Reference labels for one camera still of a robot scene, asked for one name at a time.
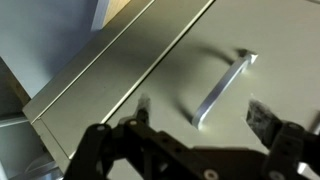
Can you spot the grey metal box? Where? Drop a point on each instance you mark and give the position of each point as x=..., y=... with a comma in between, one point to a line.
x=16, y=146

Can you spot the beige filing cabinet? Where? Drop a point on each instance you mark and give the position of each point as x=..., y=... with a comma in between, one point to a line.
x=100, y=66

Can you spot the grey metal cabinet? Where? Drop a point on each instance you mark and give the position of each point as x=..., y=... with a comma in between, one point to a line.
x=283, y=40

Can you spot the grey flat panel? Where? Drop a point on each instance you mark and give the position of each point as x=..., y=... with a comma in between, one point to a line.
x=43, y=33

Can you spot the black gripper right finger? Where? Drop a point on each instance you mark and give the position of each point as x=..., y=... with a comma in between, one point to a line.
x=290, y=146

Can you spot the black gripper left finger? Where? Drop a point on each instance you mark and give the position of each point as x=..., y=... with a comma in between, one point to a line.
x=133, y=150

